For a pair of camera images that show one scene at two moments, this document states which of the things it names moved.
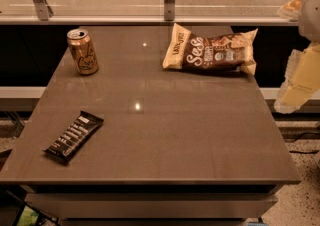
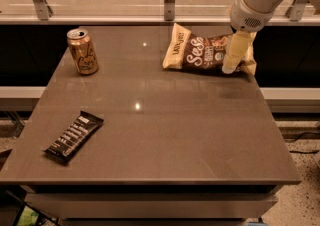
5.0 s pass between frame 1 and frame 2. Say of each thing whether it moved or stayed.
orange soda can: stayed
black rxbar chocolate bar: stayed
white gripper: moved
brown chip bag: stayed
